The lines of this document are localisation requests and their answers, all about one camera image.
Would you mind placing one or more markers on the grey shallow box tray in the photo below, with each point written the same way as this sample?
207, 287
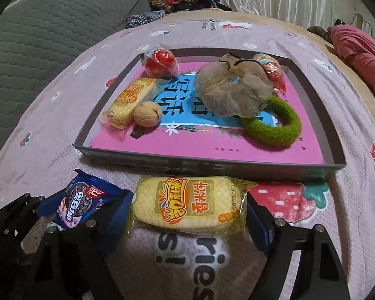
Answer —
206, 166

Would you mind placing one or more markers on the grey quilted cushion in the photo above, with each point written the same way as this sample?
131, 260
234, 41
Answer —
43, 53

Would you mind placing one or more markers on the pink strawberry print bed sheet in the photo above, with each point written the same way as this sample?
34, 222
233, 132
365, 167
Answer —
50, 125

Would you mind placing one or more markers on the yellow rice cracker packet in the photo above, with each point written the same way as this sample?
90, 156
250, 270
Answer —
128, 100
190, 203

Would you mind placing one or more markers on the red wrapped candy ball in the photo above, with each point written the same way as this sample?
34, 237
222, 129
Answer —
159, 63
273, 72

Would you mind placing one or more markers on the beige mesh scrunchie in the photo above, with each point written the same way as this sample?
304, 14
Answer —
231, 93

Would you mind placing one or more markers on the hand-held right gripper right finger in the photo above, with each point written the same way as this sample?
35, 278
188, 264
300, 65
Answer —
258, 226

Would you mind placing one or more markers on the walnut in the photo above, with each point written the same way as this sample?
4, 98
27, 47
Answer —
147, 114

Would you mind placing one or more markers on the pink and blue book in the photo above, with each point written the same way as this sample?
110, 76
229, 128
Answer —
206, 145

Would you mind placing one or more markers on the pink garment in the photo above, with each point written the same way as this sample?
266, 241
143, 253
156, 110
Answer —
359, 53

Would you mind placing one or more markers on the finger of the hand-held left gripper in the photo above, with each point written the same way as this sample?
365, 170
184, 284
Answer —
15, 211

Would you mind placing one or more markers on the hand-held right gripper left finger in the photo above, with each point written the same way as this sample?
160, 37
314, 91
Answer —
118, 218

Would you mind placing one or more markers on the dark floral cloth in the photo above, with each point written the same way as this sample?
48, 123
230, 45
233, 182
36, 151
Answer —
143, 18

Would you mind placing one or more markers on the beige bed cover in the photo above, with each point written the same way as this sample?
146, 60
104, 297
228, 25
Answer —
347, 78

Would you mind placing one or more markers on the blue cookie packet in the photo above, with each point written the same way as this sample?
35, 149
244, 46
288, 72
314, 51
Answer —
78, 203

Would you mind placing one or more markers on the brown cloth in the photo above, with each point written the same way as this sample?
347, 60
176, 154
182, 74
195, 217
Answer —
318, 32

